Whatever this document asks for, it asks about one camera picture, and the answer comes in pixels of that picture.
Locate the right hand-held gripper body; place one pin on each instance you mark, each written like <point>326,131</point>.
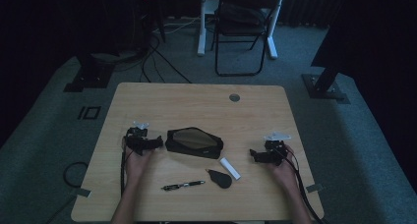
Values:
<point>275,153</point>

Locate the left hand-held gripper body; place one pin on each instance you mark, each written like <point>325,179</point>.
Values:
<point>137,142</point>

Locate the black pencil case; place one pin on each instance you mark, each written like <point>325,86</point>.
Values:
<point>193,142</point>

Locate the black correction tape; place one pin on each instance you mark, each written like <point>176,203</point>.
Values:
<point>221,179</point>

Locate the black pen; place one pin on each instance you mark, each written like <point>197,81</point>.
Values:
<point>183,185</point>

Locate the person's right hand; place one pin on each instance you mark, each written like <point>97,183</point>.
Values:
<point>286,175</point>

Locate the person's left hand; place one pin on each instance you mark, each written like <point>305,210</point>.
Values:
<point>136,166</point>

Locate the grey tape piece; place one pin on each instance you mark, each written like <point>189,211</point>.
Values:
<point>314,188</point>
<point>81,192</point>

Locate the grey table grommet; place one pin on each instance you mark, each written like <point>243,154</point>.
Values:
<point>234,97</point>

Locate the black stand with square base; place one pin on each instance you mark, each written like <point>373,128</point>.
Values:
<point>90,75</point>

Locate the black slanted stand with base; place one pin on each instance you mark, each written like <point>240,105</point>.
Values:
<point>324,84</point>

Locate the dark equipment rack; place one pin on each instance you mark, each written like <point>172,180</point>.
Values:
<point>131,17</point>

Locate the black folding chair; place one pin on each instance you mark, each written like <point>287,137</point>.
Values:
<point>241,24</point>

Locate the white desk frame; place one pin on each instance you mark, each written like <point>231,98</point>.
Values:
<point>203,27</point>

